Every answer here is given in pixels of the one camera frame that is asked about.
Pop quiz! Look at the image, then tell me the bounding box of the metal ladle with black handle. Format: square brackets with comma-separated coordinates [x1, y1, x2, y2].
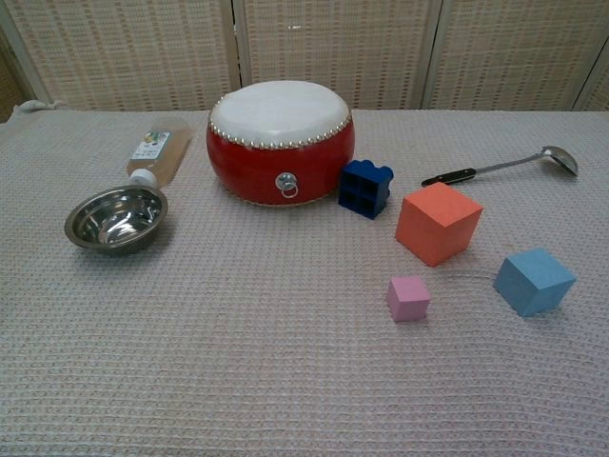
[421, 145, 580, 188]

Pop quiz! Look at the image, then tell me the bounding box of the stainless steel bowl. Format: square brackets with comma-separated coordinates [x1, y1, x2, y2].
[64, 185, 169, 257]

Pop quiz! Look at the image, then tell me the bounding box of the small pink foam cube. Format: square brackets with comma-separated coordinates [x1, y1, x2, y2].
[385, 274, 433, 324]

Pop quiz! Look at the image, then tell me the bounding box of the large orange foam cube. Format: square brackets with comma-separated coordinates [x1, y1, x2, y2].
[395, 182, 484, 269]

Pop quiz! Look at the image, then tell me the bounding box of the clear plastic bottle amber liquid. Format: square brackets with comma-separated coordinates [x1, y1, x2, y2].
[125, 116, 193, 189]

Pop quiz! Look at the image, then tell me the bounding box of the dark blue toy brick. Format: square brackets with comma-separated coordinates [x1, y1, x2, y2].
[337, 159, 396, 221]

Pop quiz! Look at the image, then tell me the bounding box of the red drum with white skin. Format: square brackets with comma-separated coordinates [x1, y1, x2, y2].
[206, 80, 354, 208]

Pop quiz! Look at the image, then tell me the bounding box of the woven folding screen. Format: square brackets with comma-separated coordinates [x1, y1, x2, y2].
[0, 0, 609, 124]

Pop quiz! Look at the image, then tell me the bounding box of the beige waffle-weave tablecloth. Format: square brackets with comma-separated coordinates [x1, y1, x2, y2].
[0, 100, 609, 457]

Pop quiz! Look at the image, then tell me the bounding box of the medium blue foam cube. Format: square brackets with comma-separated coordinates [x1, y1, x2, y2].
[492, 247, 579, 319]

